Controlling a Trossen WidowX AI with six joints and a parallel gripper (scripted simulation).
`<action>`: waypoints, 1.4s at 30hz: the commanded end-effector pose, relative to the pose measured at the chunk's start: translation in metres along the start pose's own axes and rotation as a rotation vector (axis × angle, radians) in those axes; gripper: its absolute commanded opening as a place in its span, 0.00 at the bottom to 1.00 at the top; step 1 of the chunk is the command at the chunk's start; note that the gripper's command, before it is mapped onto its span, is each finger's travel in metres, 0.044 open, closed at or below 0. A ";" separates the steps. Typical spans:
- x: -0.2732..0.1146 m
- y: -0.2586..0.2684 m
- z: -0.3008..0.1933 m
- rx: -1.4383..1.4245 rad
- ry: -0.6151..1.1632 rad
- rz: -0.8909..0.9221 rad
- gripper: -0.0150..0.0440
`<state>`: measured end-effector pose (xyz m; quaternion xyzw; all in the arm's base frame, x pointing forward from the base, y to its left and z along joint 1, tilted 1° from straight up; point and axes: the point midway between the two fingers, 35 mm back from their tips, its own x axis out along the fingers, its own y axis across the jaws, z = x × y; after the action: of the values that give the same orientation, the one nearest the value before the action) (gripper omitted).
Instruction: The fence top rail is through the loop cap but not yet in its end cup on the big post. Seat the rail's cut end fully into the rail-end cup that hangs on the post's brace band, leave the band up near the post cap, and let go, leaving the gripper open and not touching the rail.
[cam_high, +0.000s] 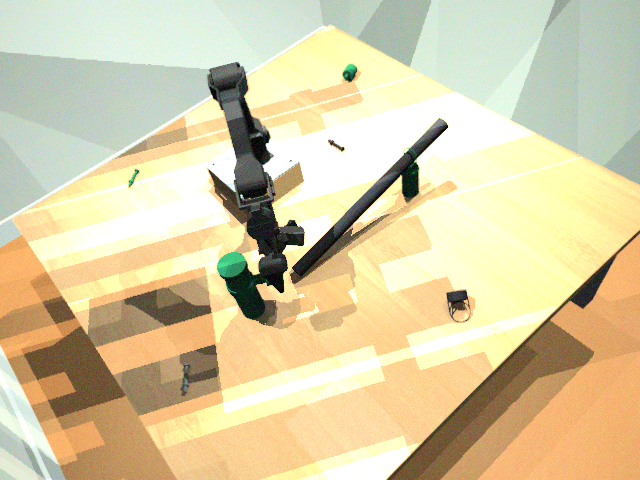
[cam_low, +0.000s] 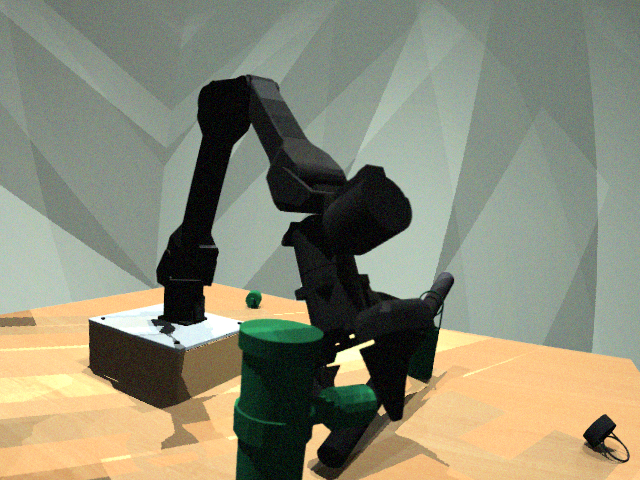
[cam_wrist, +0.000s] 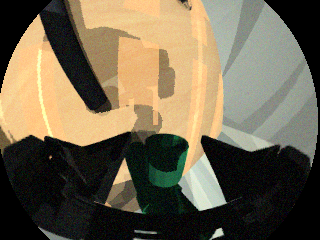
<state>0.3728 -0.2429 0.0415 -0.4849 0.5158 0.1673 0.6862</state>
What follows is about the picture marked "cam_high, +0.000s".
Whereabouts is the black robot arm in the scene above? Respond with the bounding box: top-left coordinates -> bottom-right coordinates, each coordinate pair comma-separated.
207,62 -> 305,250

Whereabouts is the green clamp band with cup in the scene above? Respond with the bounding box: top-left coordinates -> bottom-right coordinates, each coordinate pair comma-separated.
225,270 -> 272,298

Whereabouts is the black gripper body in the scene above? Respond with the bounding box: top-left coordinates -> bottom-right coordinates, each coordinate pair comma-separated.
256,220 -> 288,276

